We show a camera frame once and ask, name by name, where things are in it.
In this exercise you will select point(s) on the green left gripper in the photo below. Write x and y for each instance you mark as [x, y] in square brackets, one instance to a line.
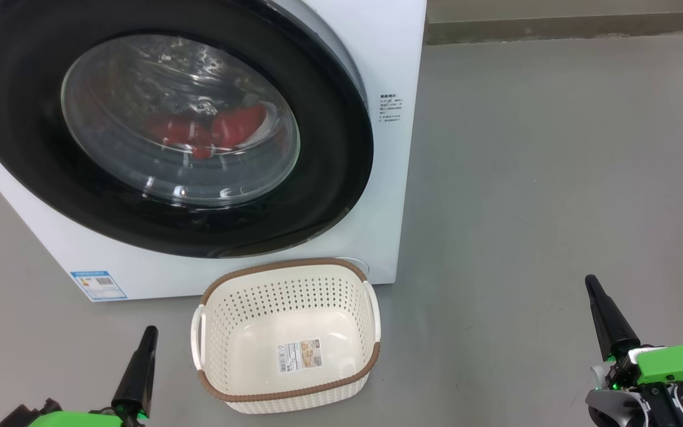
[69, 420]

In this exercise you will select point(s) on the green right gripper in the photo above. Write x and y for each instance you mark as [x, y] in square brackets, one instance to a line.
[679, 362]

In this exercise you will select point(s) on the red and white clothes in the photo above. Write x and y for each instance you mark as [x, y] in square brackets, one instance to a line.
[238, 124]

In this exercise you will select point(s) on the black round glass washer door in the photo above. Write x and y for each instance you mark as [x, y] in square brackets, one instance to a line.
[27, 118]

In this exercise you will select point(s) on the product label sticker with barcode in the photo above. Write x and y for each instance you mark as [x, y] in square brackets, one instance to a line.
[299, 356]

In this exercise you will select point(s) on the cream laundry basket brown rim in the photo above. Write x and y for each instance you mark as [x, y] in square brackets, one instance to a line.
[294, 320]

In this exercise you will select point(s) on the white front-load washing machine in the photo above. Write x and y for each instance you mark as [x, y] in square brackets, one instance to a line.
[389, 196]

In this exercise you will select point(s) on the blue energy label sticker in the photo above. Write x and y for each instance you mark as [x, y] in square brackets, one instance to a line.
[99, 286]

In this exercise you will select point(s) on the printed warning text sticker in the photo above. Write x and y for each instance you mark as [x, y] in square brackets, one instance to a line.
[390, 110]

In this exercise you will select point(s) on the grey white wrist camera mount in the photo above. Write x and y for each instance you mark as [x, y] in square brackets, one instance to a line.
[614, 409]

